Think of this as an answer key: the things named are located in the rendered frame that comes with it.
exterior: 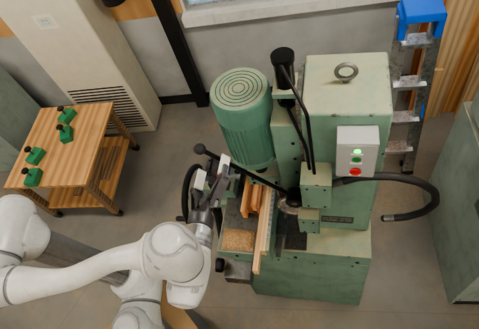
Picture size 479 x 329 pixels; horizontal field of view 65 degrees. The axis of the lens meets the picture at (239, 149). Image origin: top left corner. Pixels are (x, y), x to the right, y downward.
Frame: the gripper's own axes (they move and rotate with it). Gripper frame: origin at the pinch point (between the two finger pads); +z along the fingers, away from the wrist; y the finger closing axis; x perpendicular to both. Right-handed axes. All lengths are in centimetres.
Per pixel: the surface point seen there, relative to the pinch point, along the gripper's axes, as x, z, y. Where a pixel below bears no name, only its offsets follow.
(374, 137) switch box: -18.0, -0.9, 45.4
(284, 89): 0.3, 11.6, 31.7
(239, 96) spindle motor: 7.5, 11.0, 21.0
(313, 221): -37.8, -6.0, 6.2
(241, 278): -50, -15, -48
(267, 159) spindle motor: -16.0, 7.9, 5.9
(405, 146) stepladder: -129, 81, -12
